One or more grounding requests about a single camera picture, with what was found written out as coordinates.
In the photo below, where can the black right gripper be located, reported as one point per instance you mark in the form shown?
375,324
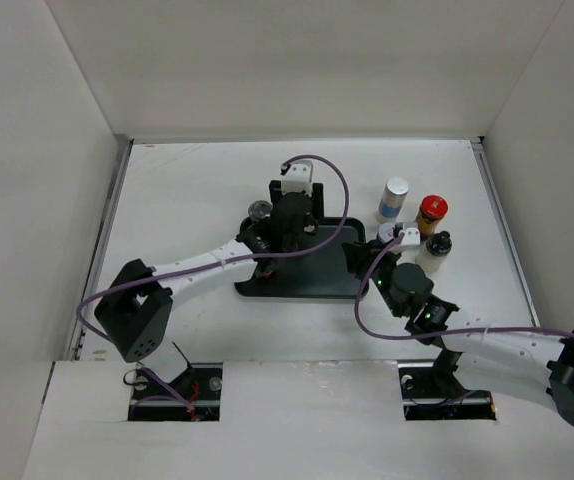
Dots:
359,253

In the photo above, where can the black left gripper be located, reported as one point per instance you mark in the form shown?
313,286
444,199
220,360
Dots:
315,215

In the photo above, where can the clear lid pepper grinder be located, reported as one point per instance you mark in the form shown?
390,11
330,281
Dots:
259,211

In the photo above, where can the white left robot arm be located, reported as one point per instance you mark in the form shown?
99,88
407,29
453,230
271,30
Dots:
136,319

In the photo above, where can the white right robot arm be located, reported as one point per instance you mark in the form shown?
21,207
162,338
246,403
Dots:
535,364

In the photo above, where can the small white red label jar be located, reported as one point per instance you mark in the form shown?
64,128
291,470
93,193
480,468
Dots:
386,232

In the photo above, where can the black rectangular tray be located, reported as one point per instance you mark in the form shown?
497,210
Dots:
320,275

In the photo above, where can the black cap white bottle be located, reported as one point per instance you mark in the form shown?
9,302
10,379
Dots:
434,251

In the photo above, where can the silver lid blue label bottle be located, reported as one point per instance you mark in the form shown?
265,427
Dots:
392,199

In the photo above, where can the red lid orange sauce jar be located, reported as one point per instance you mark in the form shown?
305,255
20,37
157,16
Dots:
432,209

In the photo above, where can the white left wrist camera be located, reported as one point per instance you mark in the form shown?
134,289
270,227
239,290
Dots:
297,177

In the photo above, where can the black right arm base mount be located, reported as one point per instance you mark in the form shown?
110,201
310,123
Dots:
430,392

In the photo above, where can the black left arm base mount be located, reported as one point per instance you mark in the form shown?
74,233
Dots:
201,385

